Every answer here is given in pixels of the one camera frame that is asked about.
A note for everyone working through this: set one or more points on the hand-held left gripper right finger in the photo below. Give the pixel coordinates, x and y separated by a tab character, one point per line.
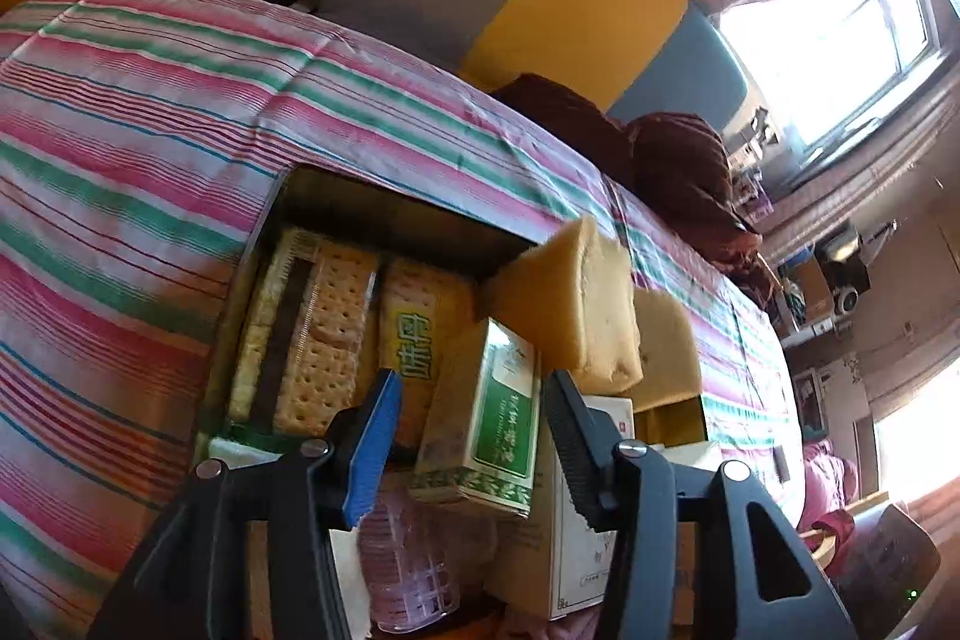
566	445

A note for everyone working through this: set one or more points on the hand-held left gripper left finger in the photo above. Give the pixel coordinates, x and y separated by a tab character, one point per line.
371	452

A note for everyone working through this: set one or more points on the green tea box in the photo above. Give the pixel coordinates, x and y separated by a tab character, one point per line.
487	422

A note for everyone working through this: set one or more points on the white carton box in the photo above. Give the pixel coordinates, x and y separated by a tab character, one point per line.
577	565

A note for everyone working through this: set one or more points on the large yellow sponge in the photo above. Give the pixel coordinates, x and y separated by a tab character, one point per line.
570	302

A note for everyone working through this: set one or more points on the pink quilt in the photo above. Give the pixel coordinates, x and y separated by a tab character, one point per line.
829	482

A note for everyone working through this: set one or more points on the yellow snack packet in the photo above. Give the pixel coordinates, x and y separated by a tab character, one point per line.
420	325

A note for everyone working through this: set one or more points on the cracker packet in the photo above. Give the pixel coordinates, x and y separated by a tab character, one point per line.
322	325

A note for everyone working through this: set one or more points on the framed picture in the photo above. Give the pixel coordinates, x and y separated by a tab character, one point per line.
808	404

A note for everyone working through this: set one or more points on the small white fan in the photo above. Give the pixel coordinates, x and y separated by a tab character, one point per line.
847	300

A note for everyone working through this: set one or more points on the cardboard box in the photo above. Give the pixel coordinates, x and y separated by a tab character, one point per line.
810	287

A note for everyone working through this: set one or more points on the maroon blanket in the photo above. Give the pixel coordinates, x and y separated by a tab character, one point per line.
675	175

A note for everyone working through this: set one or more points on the dark metal appliance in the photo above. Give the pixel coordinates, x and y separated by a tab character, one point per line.
844	257

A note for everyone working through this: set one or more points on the striped bed sheet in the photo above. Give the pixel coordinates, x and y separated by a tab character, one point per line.
150	123

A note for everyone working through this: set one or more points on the window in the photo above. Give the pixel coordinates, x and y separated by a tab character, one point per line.
825	55

